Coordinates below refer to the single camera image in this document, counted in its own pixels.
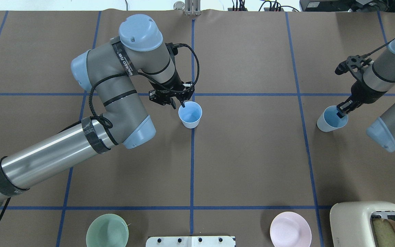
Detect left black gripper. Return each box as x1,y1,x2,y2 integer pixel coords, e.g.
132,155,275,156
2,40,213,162
149,77,195,108

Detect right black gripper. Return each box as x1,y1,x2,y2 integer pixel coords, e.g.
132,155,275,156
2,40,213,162
336,81,376,118

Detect light blue cup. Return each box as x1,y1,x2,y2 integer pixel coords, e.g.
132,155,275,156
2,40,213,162
178,101,203,129
316,105,349,132

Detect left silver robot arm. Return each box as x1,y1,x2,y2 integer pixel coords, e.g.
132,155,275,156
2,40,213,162
0,14,196,207

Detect cream toaster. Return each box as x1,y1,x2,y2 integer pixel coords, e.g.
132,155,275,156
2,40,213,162
330,201,395,247

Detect toast slice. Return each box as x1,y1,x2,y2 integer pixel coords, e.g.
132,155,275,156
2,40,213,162
372,218,395,247

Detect pink plastic bowl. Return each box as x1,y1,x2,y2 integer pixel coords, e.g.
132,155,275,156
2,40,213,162
269,211,312,247

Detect green plastic bowl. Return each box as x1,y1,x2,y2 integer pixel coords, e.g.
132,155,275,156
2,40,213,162
86,214,130,247

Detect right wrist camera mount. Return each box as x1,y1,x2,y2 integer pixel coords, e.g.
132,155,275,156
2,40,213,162
334,55,374,81

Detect aluminium frame post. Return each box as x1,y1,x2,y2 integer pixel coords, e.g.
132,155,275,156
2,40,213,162
184,0,202,16

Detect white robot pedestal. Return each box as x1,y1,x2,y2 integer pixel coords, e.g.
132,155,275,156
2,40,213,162
145,236,236,247

